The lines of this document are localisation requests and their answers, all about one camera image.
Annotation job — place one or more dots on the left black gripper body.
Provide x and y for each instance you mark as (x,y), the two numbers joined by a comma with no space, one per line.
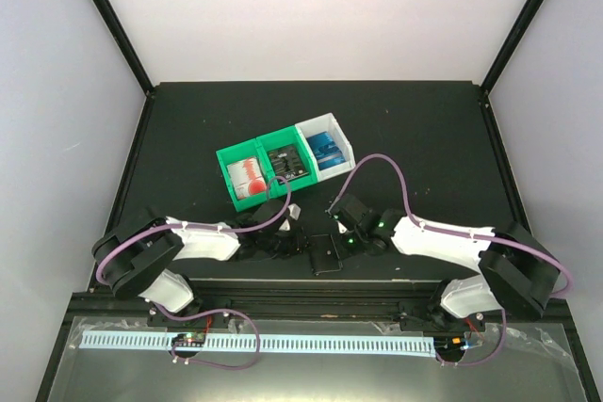
(287,247)

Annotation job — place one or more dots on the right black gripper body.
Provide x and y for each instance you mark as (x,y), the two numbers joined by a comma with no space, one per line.
(356,245)

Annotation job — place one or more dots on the black card holder wallet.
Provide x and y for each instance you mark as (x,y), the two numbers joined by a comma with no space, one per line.
(323,254)

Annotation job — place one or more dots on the green bin with black cards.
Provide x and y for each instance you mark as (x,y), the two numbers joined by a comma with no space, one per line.
(284,136)

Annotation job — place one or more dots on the white bin with blue cards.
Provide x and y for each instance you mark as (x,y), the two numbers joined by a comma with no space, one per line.
(328,123)

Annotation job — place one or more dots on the green bin with red cards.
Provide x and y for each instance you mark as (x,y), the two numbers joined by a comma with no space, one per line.
(238,152)

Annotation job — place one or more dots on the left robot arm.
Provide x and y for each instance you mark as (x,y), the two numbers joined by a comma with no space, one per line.
(134,259)

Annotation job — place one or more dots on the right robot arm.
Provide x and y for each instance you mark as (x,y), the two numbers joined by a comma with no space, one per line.
(513,272)

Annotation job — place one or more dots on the red white card stack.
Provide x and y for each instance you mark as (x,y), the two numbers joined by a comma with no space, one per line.
(246,178)

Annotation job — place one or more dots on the black card stack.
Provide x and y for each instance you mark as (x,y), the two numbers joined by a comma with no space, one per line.
(287,162)

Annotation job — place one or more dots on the blue card stack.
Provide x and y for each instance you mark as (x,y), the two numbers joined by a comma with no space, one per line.
(325,151)

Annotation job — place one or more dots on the left controller board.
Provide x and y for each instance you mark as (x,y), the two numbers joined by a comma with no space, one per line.
(189,339)

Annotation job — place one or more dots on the controller board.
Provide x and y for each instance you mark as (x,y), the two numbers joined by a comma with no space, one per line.
(451,343)
(189,339)

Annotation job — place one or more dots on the right controller board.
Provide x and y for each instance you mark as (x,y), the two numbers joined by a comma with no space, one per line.
(451,343)

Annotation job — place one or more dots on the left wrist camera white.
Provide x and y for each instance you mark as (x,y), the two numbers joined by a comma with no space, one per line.
(291,217)

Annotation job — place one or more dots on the blue slotted cable duct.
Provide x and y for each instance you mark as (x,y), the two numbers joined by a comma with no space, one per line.
(266,343)

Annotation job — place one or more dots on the right black frame post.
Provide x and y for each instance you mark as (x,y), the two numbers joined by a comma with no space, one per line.
(517,32)

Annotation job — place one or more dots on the black frame post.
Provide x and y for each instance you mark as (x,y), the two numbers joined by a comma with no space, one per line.
(119,35)
(517,32)

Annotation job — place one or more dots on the left black frame post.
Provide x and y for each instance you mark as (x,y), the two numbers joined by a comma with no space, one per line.
(119,35)

